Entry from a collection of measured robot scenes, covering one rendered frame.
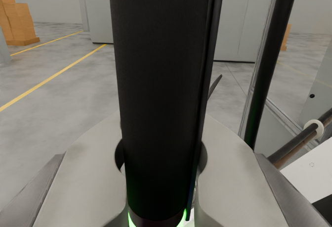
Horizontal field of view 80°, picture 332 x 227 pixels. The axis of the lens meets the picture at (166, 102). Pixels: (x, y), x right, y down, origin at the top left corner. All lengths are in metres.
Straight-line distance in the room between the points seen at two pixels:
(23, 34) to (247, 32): 6.85
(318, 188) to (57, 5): 13.97
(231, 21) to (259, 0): 0.73
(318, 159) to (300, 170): 0.04
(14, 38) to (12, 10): 0.88
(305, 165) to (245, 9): 5.34
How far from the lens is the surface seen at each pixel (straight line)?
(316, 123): 0.38
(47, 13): 14.47
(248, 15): 5.78
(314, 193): 0.54
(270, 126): 1.40
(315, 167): 0.55
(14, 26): 8.38
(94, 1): 7.62
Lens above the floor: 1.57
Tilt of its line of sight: 28 degrees down
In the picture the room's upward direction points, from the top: 2 degrees clockwise
